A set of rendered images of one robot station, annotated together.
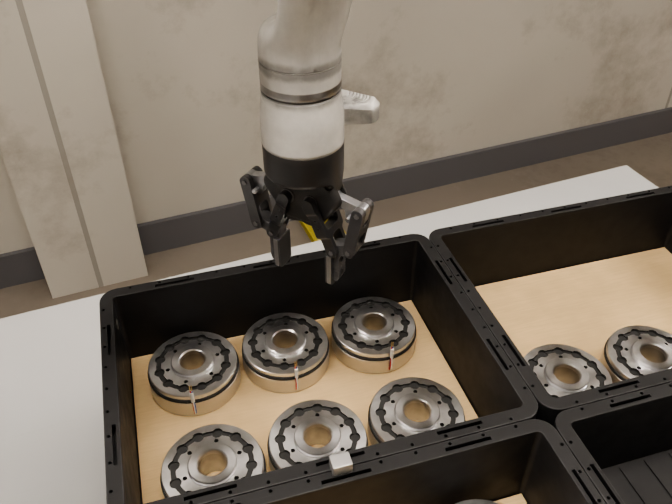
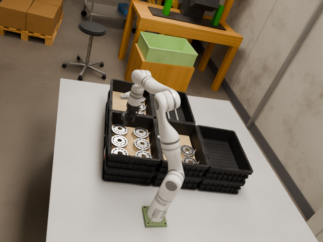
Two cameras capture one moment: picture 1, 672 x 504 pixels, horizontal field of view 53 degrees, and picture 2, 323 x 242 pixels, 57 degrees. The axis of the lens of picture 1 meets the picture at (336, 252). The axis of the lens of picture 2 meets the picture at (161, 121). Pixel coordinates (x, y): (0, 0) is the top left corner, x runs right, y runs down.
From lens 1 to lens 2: 1.63 m
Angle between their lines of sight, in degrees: 70
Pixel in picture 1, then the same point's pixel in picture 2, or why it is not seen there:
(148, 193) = not seen: outside the picture
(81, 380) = (84, 190)
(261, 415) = (130, 151)
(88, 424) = (99, 190)
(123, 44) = not seen: outside the picture
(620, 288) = (118, 101)
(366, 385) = (128, 137)
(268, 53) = (141, 92)
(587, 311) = (122, 107)
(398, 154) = not seen: outside the picture
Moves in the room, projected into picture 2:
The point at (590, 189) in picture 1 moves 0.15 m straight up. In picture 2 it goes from (66, 88) to (68, 71)
